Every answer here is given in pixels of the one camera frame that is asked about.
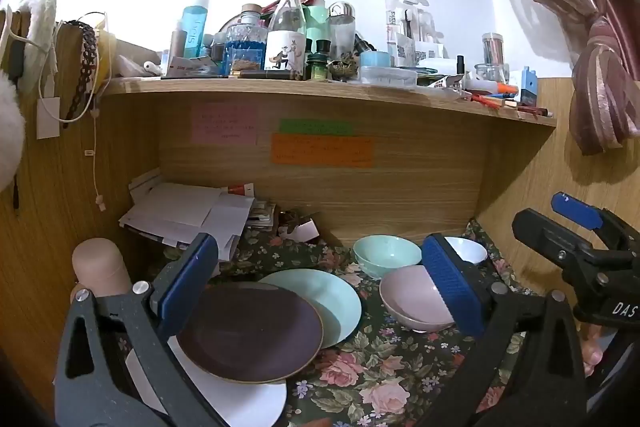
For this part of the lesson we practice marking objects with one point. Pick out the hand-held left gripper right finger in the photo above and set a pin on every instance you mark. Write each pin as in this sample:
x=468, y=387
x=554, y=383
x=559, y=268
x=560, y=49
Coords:
x=450, y=287

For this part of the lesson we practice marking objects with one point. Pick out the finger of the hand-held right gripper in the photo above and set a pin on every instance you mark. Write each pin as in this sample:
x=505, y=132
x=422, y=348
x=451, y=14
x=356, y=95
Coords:
x=550, y=232
x=575, y=209

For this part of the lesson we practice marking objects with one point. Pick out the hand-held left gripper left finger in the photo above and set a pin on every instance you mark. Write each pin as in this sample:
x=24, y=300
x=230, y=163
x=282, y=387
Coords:
x=192, y=274

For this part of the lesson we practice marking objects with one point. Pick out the pink bowl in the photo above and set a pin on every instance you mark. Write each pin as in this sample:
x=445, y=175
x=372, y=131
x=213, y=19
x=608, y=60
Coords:
x=410, y=302

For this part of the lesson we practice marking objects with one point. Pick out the mint green plate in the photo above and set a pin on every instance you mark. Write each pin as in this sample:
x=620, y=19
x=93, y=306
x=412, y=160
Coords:
x=335, y=302

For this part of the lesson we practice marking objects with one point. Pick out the white plate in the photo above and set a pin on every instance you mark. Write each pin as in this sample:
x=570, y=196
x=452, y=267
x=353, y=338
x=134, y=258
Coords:
x=240, y=402

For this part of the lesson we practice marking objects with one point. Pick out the person's right hand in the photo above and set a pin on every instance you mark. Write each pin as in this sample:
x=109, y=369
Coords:
x=594, y=352

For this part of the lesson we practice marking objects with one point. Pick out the white bowl with black dots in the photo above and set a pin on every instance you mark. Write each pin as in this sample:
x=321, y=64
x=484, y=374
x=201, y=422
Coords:
x=470, y=249

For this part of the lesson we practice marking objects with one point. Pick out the stack of white papers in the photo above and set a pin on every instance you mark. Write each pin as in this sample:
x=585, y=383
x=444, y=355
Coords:
x=185, y=212

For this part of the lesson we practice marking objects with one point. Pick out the mint green bowl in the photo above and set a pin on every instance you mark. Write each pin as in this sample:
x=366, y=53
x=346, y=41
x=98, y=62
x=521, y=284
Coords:
x=385, y=254

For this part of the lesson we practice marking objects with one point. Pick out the stack of booklets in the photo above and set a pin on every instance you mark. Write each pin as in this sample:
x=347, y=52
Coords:
x=262, y=212

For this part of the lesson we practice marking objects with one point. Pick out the floral tablecloth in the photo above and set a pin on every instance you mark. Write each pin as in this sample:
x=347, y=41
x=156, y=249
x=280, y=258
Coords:
x=380, y=372

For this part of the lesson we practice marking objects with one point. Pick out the small white carton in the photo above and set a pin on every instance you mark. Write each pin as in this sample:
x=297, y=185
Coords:
x=302, y=229

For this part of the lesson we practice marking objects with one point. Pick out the blue and white stamp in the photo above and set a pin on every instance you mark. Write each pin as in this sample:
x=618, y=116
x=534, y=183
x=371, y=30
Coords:
x=528, y=87

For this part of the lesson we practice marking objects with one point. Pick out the pile of pens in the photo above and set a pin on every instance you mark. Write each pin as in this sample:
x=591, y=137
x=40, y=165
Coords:
x=500, y=99

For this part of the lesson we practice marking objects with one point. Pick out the pink sticky note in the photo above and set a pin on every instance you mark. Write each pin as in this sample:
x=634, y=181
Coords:
x=225, y=124

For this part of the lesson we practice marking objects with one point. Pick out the small clear glass jar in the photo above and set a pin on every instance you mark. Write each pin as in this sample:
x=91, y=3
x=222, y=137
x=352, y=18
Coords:
x=490, y=73

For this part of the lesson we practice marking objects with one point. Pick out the orange sticky note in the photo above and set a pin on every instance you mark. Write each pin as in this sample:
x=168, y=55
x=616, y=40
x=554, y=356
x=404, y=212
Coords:
x=322, y=150

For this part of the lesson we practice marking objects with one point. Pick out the green sticky note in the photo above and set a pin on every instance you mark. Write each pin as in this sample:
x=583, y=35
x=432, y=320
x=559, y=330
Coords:
x=315, y=127

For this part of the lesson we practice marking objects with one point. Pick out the pink striped curtain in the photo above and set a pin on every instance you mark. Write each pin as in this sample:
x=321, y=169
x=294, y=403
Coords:
x=590, y=7

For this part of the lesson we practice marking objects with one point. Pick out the wooden shelf board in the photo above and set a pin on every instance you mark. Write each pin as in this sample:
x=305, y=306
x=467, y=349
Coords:
x=300, y=92

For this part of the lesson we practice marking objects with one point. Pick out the clear plastic box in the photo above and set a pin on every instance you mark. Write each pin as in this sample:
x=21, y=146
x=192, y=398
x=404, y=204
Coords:
x=387, y=76

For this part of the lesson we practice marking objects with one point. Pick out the square bottle with blue liquid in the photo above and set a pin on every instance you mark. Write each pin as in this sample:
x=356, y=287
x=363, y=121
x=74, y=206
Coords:
x=244, y=52

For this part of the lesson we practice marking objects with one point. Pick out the white fluffy cushion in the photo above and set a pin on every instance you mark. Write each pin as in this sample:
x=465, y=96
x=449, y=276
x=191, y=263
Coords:
x=10, y=132

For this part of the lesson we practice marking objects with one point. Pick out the brown tube bottle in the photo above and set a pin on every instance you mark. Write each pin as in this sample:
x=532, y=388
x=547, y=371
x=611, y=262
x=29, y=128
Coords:
x=177, y=42

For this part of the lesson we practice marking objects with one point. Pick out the yellow plastic item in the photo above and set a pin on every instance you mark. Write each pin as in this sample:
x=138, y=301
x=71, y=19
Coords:
x=105, y=57

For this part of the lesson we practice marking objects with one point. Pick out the round blue container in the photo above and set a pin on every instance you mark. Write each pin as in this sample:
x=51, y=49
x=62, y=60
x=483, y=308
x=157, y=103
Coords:
x=375, y=59

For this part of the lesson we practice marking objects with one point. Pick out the black lace headband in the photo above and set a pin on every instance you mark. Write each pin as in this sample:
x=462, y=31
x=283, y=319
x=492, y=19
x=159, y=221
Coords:
x=89, y=57

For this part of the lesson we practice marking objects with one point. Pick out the small dark green jar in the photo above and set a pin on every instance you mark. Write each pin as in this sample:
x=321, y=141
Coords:
x=316, y=67

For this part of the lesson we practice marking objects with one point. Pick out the tall blue liquid bottle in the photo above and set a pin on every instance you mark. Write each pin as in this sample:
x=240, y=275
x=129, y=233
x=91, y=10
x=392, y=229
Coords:
x=195, y=29

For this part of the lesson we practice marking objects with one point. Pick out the clear glass bottle white label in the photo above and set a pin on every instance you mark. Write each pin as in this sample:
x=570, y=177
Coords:
x=285, y=42

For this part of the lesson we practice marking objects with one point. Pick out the white toothbrush package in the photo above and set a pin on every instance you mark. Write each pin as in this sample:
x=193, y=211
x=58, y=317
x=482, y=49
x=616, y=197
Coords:
x=407, y=22

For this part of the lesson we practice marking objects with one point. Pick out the clear tumbler with silver lid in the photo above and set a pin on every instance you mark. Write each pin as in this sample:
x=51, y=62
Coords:
x=342, y=29

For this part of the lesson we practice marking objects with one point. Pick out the mint green bottle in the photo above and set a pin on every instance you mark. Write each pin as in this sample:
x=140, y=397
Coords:
x=316, y=19

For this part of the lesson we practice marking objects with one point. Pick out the white fluffy headband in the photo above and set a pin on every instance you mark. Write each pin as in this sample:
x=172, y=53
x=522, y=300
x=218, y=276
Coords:
x=40, y=22

